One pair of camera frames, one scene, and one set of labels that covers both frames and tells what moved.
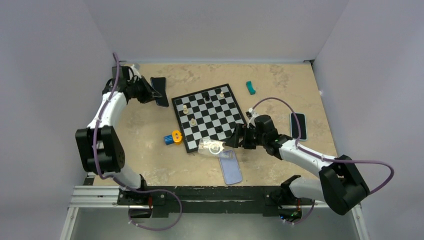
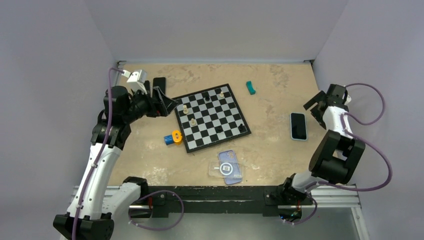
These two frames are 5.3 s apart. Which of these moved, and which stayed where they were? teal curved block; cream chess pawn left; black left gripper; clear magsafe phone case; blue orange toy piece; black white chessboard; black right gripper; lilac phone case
Moved: clear magsafe phone case; black right gripper; black left gripper
Stayed: black white chessboard; teal curved block; lilac phone case; blue orange toy piece; cream chess pawn left
